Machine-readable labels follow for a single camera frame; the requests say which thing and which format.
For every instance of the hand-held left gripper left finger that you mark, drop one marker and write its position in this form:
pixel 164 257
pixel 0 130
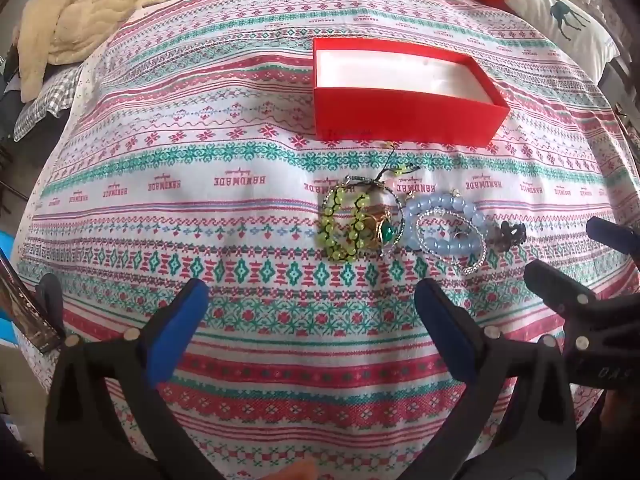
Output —
pixel 176 327

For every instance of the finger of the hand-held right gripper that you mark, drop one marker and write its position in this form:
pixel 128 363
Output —
pixel 607 235
pixel 555 285

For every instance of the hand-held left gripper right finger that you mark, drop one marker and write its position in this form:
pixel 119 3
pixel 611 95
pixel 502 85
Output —
pixel 445 325

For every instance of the dark flower hair clip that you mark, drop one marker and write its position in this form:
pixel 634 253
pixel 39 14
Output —
pixel 507 234

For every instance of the red cardboard box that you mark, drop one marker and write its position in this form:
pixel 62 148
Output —
pixel 410 112

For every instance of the red green patterned tablecloth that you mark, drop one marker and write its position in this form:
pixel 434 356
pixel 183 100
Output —
pixel 200 185

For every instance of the deer print pillow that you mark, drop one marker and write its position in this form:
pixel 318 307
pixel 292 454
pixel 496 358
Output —
pixel 565 25

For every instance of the grey checked cloth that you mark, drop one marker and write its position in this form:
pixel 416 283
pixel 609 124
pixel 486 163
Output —
pixel 47 95

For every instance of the beige quilted blanket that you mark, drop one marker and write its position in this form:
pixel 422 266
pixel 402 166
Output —
pixel 90 10

